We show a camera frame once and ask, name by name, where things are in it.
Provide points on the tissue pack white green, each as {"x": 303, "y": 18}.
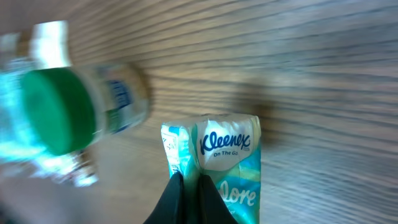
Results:
{"x": 225, "y": 147}

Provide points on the green lid jar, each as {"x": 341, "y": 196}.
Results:
{"x": 71, "y": 108}

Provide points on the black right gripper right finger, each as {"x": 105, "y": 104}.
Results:
{"x": 212, "y": 207}

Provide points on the brown snack bag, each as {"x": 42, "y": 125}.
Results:
{"x": 45, "y": 45}

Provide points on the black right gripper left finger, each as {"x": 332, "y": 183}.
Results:
{"x": 169, "y": 208}

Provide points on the teal snack packet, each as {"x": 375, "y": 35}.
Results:
{"x": 19, "y": 142}

